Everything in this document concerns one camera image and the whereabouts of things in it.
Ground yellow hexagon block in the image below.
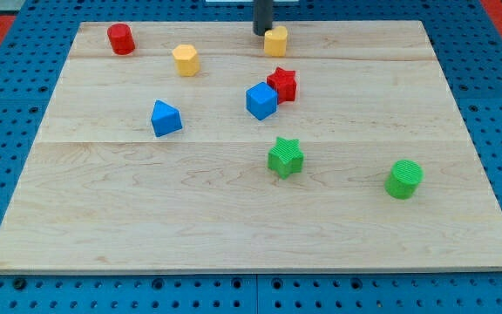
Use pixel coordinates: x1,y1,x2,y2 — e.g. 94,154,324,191
172,44,200,77

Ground black cylindrical robot arm tip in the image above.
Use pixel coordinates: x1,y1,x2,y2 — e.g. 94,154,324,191
253,0,274,36

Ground blue cube block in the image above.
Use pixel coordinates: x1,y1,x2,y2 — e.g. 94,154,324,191
246,82,278,120

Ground green star block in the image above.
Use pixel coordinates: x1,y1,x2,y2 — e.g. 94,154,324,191
267,137,304,180

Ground light wooden board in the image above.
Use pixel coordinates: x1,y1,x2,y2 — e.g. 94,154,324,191
0,20,502,275

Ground green cylinder block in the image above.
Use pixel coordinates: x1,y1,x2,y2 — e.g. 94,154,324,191
384,160,424,200

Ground blue triangle block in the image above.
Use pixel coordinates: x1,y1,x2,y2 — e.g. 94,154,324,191
151,100,182,137

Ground red cylinder block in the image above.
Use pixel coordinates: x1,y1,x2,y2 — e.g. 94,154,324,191
107,23,135,55

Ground red star block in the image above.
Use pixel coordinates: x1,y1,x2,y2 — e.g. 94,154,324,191
267,67,297,104

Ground yellow heart block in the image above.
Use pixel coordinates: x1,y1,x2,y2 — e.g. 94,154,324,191
263,25,288,57

